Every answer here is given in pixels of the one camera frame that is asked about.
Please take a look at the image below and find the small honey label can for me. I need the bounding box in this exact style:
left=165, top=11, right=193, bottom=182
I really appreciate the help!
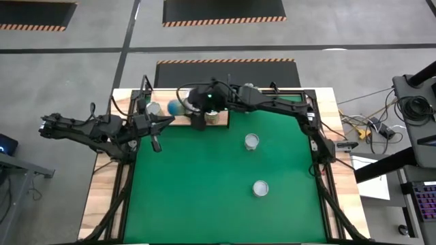
left=243, top=133, right=260, bottom=151

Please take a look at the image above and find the white paper sheet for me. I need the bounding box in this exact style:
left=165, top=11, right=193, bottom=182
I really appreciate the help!
left=350, top=159, right=391, bottom=201

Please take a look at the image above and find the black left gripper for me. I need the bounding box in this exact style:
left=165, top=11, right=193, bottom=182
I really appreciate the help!
left=131, top=97, right=176, bottom=153

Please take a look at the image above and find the wooden shelf with black frame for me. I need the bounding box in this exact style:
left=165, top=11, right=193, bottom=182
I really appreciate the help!
left=138, top=73, right=232, bottom=130

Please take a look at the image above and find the black hazard-striped floor mat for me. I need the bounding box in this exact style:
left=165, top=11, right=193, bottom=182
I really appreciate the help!
left=161, top=0, right=287, bottom=28
left=155, top=58, right=302, bottom=89
left=0, top=0, right=78, bottom=32

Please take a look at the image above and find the black cart pole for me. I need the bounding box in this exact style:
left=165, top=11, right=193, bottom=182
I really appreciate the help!
left=407, top=61, right=436, bottom=88

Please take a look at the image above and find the green sliced peaches can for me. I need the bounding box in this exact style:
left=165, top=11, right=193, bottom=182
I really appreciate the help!
left=252, top=180, right=270, bottom=198

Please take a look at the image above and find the backlit keyboard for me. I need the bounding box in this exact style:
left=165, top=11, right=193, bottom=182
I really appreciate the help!
left=411, top=182, right=436, bottom=222

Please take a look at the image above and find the coiled black cable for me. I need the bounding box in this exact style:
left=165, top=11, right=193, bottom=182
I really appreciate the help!
left=394, top=95, right=435, bottom=127

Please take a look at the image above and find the orange pineapple label can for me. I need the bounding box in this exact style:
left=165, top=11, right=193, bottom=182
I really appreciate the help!
left=204, top=111, right=221, bottom=125

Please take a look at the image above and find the green table mat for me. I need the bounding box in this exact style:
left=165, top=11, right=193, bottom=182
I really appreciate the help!
left=123, top=94, right=327, bottom=244

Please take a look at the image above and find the dark device with blue light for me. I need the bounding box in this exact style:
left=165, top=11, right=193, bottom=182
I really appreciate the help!
left=0, top=133, right=18, bottom=157

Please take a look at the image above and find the green peaches label can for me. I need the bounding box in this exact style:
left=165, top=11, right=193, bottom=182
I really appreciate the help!
left=166, top=99, right=187, bottom=116
left=146, top=101, right=164, bottom=117

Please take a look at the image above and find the grey metal desk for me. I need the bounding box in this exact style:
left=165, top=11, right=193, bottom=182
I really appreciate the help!
left=0, top=152, right=55, bottom=245

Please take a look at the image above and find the black aluminium table frame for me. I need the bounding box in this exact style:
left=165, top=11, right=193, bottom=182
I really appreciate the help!
left=76, top=86, right=372, bottom=245

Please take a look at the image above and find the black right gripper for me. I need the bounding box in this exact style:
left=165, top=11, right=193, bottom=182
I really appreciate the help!
left=187, top=81, right=239, bottom=131

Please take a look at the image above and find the grey equipment cart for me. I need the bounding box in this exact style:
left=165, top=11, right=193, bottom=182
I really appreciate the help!
left=391, top=73, right=436, bottom=245

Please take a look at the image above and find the black cart beam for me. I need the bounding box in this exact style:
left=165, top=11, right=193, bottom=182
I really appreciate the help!
left=354, top=146, right=418, bottom=184

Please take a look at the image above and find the black power adapter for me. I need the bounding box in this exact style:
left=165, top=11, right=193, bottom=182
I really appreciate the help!
left=369, top=117, right=392, bottom=137

